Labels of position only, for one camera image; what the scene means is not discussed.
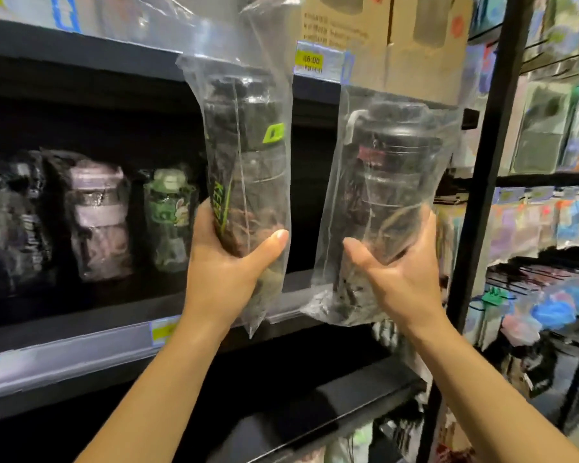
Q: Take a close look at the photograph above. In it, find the person's left hand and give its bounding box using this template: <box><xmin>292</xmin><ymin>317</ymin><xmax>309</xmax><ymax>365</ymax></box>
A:
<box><xmin>183</xmin><ymin>198</ymin><xmax>290</xmax><ymax>328</ymax></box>

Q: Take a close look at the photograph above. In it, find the person's right hand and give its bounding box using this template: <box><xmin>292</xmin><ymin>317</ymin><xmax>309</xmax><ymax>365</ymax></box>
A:
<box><xmin>343</xmin><ymin>207</ymin><xmax>447</xmax><ymax>335</ymax></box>

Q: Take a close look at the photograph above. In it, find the bagged black bottle red label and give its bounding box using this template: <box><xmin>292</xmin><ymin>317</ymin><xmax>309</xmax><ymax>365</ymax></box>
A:
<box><xmin>300</xmin><ymin>86</ymin><xmax>464</xmax><ymax>328</ymax></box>

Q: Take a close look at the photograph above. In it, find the bagged black bottle green print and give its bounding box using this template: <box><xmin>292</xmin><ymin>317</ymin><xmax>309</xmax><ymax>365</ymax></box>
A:
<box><xmin>176</xmin><ymin>53</ymin><xmax>295</xmax><ymax>339</ymax></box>

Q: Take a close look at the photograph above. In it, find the person's left forearm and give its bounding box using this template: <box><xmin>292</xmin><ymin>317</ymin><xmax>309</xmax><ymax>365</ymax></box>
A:
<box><xmin>75</xmin><ymin>311</ymin><xmax>232</xmax><ymax>463</ymax></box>

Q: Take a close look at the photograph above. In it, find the person's right forearm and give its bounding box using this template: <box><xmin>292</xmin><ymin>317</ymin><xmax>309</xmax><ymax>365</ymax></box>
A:
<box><xmin>400</xmin><ymin>311</ymin><xmax>579</xmax><ymax>463</ymax></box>

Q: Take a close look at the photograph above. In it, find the bagged green lidded bottle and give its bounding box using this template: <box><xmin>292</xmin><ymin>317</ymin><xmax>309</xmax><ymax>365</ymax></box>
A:
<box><xmin>142</xmin><ymin>168</ymin><xmax>198</xmax><ymax>274</ymax></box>

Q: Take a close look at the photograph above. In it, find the yellow price tag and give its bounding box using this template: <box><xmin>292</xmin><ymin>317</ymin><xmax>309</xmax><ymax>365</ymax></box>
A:
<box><xmin>151</xmin><ymin>317</ymin><xmax>181</xmax><ymax>347</ymax></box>
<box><xmin>294</xmin><ymin>49</ymin><xmax>325</xmax><ymax>73</ymax></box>

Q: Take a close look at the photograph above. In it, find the black metal shelf unit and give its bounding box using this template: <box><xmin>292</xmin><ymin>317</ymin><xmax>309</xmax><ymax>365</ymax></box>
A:
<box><xmin>0</xmin><ymin>14</ymin><xmax>481</xmax><ymax>463</ymax></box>

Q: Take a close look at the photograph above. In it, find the bagged pink lidded bottle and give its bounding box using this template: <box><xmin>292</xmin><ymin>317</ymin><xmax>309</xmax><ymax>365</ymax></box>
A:
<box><xmin>60</xmin><ymin>158</ymin><xmax>135</xmax><ymax>282</ymax></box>

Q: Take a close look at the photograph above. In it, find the row of hanging packaged accessories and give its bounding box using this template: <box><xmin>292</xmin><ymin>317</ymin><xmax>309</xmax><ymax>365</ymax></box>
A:
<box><xmin>437</xmin><ymin>185</ymin><xmax>579</xmax><ymax>266</ymax></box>

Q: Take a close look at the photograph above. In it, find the blue plastic bagged item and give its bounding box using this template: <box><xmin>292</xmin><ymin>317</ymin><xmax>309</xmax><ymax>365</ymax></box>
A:
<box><xmin>531</xmin><ymin>291</ymin><xmax>579</xmax><ymax>331</ymax></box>

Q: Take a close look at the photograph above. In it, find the hanging grey packaged item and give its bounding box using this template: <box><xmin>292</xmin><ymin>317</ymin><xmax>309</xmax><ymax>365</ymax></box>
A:
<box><xmin>510</xmin><ymin>82</ymin><xmax>577</xmax><ymax>175</ymax></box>

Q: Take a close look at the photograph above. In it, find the brown cardboard box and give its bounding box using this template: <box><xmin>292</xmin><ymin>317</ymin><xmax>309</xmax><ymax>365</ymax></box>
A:
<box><xmin>299</xmin><ymin>0</ymin><xmax>474</xmax><ymax>106</ymax></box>

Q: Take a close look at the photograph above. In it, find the clear plastic bag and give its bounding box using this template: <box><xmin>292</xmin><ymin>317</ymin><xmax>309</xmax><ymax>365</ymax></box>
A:
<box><xmin>0</xmin><ymin>0</ymin><xmax>302</xmax><ymax>68</ymax></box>

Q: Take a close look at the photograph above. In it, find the bagged black bottle white print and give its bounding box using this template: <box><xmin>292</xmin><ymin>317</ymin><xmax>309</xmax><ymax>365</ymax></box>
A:
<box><xmin>0</xmin><ymin>150</ymin><xmax>59</xmax><ymax>297</ymax></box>

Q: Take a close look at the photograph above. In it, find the black metal rack post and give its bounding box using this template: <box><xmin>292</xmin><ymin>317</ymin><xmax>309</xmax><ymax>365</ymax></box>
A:
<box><xmin>415</xmin><ymin>0</ymin><xmax>536</xmax><ymax>463</ymax></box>

